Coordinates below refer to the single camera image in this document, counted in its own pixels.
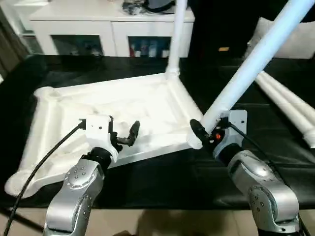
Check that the white plastic table top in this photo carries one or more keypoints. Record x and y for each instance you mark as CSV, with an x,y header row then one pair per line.
x,y
74,103

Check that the white plastic table leg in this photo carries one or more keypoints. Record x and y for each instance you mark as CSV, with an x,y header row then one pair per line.
x,y
256,54
280,101
290,91
176,34

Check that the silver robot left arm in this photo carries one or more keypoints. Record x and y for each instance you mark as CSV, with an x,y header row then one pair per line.
x,y
74,196

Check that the black work mat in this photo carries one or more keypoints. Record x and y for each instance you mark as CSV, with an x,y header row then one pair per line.
x,y
162,182

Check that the cluster of small bottles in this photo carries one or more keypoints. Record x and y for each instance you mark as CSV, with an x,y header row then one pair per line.
x,y
147,48

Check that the black cabinet with yellow label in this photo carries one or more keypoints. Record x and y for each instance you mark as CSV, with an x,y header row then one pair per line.
x,y
221,27

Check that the white cabinet with glass doors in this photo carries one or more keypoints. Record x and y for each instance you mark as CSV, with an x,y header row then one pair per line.
x,y
74,22

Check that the white cushion with badge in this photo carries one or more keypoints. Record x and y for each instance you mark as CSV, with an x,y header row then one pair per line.
x,y
300,44

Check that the grey brown curtain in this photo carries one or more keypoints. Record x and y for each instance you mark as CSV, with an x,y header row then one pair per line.
x,y
12,44

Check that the grey bag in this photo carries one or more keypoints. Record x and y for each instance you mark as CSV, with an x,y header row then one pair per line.
x,y
160,4

